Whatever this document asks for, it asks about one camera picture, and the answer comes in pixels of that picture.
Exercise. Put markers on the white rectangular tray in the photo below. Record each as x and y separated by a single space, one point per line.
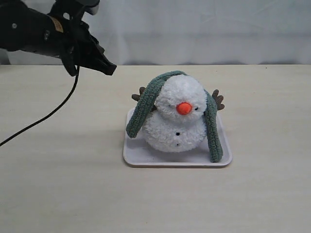
137 153

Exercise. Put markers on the white plush snowman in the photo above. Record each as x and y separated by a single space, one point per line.
175 126

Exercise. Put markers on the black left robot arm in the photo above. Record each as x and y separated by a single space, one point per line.
22 28

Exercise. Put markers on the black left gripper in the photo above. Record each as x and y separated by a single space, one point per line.
72 43

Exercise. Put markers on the white curtain backdrop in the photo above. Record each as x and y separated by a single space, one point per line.
203 32

